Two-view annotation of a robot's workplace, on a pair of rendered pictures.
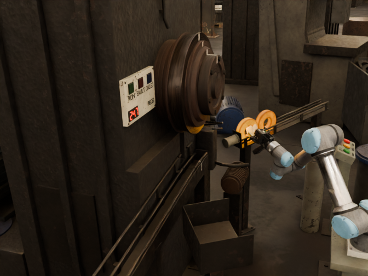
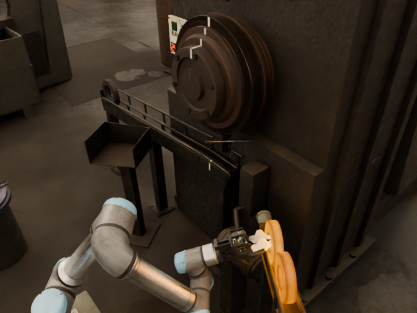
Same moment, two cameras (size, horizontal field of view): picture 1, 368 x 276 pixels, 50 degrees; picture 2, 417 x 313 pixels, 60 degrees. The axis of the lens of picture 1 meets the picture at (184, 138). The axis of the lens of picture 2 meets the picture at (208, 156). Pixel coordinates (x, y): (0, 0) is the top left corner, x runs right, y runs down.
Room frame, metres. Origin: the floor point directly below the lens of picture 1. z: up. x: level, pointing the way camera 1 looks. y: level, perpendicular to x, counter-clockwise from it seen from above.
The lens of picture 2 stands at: (2.46, -1.23, 1.70)
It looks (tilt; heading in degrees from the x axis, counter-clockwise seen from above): 36 degrees down; 120
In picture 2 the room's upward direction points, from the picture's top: 1 degrees counter-clockwise
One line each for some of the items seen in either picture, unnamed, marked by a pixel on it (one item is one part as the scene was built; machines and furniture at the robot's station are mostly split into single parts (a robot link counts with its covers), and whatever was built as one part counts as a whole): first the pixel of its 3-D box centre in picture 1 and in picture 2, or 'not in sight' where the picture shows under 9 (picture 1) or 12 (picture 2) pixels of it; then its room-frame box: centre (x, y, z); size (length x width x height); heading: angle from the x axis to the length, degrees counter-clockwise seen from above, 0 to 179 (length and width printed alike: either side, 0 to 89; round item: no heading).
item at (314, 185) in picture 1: (312, 194); not in sight; (2.21, -0.82, 0.26); 0.12 x 0.12 x 0.52
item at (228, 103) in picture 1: (228, 113); not in sight; (4.07, -0.49, 0.17); 0.57 x 0.31 x 0.34; 178
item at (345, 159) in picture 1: (340, 188); not in sight; (2.19, -0.98, 0.31); 0.24 x 0.16 x 0.62; 158
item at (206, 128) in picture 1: (206, 148); (253, 188); (2.05, -0.12, 0.68); 0.11 x 0.08 x 0.24; 68
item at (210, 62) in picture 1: (212, 85); (196, 83); (1.79, -0.14, 1.11); 0.28 x 0.06 x 0.28; 158
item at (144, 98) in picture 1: (139, 95); (186, 40); (1.55, 0.18, 1.15); 0.26 x 0.02 x 0.18; 158
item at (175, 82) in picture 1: (193, 84); (215, 76); (1.82, -0.05, 1.11); 0.47 x 0.06 x 0.47; 158
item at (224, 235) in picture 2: (234, 206); (239, 281); (2.08, -0.30, 0.27); 0.22 x 0.13 x 0.53; 158
